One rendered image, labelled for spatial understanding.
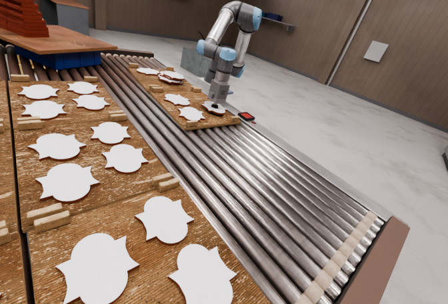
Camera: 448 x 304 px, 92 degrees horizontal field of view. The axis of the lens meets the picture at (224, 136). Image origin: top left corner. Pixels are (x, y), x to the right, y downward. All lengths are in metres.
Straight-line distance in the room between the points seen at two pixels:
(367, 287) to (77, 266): 0.63
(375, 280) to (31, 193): 0.86
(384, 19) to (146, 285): 9.63
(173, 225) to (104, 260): 0.15
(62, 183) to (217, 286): 0.45
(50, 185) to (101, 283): 0.29
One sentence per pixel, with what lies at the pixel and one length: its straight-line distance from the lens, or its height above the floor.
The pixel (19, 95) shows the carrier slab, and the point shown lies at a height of 0.94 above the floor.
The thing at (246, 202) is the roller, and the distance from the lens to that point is 0.73.
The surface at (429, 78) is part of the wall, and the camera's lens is 9.52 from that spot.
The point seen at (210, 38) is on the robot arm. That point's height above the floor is 1.28.
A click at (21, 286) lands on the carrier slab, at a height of 0.94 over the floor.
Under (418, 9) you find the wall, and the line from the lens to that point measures 9.69.
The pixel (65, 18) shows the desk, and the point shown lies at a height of 0.39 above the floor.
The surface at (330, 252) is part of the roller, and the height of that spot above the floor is 0.92.
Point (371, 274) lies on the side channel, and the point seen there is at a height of 0.95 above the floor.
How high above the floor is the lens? 1.41
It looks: 28 degrees down
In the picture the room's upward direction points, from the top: 17 degrees clockwise
